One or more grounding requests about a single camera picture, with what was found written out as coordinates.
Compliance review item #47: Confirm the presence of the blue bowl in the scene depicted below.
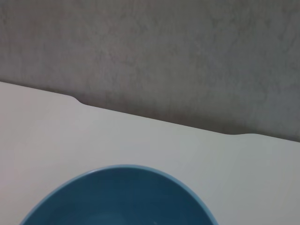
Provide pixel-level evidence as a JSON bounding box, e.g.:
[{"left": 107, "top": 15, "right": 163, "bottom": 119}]
[{"left": 20, "top": 164, "right": 220, "bottom": 225}]

